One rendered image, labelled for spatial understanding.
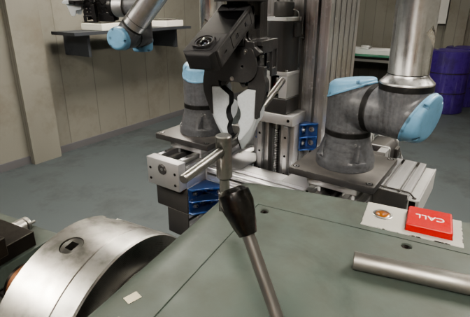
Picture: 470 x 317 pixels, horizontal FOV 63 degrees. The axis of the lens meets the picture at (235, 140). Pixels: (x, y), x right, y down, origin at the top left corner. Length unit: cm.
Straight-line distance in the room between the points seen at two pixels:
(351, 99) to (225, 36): 56
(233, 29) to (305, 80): 76
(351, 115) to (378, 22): 719
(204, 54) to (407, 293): 35
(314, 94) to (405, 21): 43
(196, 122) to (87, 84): 362
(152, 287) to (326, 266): 21
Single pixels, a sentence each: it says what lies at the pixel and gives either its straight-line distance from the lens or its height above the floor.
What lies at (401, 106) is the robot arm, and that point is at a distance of 90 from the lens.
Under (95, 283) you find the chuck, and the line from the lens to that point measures 56.
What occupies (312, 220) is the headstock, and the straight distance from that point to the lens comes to 61.
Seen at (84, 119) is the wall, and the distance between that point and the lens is 483.
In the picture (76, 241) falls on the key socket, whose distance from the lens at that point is 63.
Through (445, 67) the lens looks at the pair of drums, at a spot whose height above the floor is 70.
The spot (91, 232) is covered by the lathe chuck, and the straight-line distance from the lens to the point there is 63.
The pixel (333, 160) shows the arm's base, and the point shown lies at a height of 119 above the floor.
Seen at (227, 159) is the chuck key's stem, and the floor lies 137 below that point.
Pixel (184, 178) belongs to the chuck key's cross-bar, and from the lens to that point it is 44.
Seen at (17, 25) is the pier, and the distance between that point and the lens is 428.
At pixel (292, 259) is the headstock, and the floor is 126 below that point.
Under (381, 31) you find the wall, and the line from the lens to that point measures 811.
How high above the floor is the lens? 156
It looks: 19 degrees down
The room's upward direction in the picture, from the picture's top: straight up
